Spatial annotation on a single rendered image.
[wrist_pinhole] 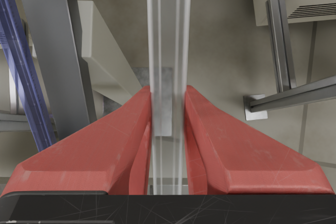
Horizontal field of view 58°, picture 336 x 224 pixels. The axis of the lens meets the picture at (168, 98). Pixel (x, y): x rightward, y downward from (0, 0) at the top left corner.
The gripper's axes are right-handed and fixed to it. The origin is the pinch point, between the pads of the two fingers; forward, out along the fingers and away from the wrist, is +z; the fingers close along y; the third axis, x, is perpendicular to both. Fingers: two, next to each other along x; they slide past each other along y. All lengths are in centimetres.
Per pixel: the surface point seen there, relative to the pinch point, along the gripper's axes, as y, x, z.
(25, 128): 36, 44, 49
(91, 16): 7.7, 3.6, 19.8
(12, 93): 40, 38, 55
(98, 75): 9.2, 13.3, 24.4
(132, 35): 13, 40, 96
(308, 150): -51, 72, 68
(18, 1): 44, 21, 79
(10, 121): 37, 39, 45
